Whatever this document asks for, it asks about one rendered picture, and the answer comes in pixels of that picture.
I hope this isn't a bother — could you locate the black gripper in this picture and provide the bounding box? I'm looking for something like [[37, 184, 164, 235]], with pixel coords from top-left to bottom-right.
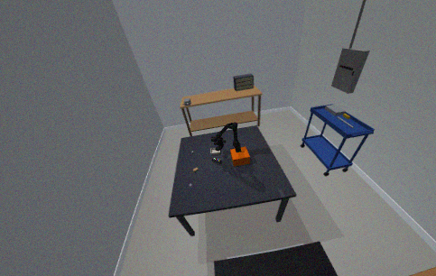
[[215, 140, 226, 151]]

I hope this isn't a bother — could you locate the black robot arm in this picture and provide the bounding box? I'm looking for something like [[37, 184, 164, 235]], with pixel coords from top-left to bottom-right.
[[211, 123, 241, 152]]

